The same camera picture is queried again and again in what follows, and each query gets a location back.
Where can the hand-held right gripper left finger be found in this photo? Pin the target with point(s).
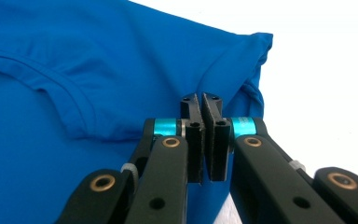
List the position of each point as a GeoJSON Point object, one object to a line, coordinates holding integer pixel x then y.
{"type": "Point", "coordinates": [167, 174]}

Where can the white table mat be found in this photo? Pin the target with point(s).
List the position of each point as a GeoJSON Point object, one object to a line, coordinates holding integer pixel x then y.
{"type": "Point", "coordinates": [323, 77]}

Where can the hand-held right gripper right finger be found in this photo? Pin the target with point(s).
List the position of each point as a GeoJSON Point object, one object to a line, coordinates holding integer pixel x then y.
{"type": "Point", "coordinates": [261, 180]}

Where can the blue printed T-shirt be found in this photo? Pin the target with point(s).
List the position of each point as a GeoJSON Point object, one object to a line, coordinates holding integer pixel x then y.
{"type": "Point", "coordinates": [74, 46]}

